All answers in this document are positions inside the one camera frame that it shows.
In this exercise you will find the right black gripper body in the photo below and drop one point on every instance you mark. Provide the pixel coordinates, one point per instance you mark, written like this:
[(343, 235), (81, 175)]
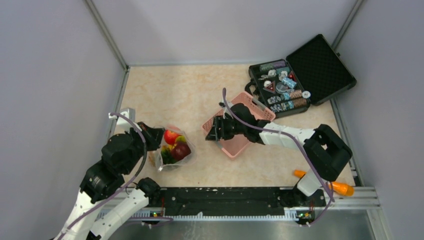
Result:
[(231, 128)]

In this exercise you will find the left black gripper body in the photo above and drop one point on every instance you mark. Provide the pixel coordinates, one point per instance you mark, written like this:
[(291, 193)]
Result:
[(139, 148)]

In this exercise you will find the pink plastic basket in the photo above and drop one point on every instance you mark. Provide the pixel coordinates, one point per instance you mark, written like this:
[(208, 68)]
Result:
[(232, 148)]

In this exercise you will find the yellow banana bunch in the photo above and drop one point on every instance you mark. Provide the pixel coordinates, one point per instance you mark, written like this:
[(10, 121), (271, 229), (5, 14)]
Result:
[(180, 139)]

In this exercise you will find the clear zip top bag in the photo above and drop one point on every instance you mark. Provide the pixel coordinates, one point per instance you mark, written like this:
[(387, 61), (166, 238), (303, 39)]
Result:
[(157, 159)]

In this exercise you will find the orange toy pineapple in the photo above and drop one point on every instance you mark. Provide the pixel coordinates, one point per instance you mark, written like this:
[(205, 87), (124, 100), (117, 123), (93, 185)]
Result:
[(168, 156)]

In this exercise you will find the red apple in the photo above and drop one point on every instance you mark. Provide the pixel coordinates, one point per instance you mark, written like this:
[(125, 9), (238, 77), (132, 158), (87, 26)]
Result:
[(170, 137)]

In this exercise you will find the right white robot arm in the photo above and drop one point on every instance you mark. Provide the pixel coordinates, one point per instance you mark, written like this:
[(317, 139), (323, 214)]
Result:
[(325, 152)]

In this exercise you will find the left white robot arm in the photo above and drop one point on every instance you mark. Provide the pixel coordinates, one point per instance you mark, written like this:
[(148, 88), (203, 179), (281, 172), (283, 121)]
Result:
[(105, 180)]

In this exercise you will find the black poker chip case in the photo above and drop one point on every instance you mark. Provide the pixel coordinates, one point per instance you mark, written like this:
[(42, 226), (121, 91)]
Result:
[(309, 76)]

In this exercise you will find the orange carrot toy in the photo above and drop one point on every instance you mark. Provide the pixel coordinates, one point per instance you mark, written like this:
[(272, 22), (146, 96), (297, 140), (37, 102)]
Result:
[(338, 187)]

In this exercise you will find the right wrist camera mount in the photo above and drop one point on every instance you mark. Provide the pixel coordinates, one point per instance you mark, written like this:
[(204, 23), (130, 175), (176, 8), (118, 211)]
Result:
[(226, 107)]

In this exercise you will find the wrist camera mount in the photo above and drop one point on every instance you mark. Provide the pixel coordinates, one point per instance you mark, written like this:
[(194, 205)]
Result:
[(124, 118), (226, 107)]

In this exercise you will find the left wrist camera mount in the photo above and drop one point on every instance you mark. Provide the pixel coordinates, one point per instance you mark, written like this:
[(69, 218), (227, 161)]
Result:
[(124, 118)]

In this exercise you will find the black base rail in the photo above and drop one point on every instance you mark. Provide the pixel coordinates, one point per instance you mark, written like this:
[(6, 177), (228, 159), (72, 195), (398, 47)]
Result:
[(237, 203)]

